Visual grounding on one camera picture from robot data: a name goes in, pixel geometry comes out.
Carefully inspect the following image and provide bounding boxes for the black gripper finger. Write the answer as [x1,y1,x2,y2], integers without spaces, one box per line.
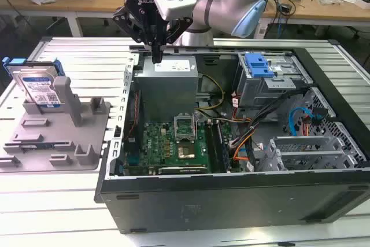
[112,6,158,64]
[157,16,194,64]

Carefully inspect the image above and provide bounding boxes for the hard disk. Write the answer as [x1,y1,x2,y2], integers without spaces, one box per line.
[2,57,65,108]

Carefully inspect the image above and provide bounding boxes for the grey metal disk bay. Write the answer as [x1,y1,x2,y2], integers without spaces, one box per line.
[254,135,367,172]

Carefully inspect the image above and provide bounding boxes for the grey power supply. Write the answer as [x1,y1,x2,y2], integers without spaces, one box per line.
[133,55,201,115]

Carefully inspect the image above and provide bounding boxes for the blue plastic drive latch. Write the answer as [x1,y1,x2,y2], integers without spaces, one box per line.
[244,52,275,79]

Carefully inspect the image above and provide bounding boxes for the grey metal drive cage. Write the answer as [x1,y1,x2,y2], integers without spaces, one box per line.
[232,51,315,109]

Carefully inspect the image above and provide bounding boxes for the metal socket cover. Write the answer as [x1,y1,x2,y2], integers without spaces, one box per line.
[172,113,198,143]

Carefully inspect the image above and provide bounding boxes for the grey parts rack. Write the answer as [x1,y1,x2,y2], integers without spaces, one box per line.
[0,75,113,173]

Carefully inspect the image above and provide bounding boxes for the green motherboard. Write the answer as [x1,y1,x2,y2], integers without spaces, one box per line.
[123,119,241,176]

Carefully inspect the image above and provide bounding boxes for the CPU socket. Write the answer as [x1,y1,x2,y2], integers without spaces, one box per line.
[176,142,197,161]

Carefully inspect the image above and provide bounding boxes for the black RAM stick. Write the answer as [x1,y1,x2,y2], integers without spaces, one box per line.
[216,121,234,172]

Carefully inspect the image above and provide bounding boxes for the black graphics card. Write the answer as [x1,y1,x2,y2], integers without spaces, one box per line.
[150,165,209,176]

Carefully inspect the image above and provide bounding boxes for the RAM stick with blue label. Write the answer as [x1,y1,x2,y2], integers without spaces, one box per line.
[18,142,54,150]

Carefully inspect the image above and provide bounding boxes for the black PC case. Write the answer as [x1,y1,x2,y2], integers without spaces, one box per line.
[94,39,370,235]

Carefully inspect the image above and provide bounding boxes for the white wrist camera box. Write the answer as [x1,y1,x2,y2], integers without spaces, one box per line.
[152,0,198,21]

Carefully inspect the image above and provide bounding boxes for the wooden desk white frame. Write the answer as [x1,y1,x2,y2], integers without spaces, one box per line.
[0,0,186,38]
[260,0,370,39]

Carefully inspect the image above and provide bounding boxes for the yellow black power wires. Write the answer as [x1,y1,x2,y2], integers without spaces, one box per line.
[195,74,227,112]

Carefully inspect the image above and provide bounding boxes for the black cable bundle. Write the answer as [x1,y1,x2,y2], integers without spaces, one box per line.
[230,87,307,172]

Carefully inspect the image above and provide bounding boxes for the orange data wire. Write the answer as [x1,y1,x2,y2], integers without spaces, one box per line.
[232,127,261,161]

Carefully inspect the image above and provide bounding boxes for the blue data wire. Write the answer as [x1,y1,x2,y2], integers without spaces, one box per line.
[288,107,315,137]

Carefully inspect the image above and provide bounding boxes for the red orange power wire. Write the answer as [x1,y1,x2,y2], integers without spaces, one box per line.
[299,108,331,137]

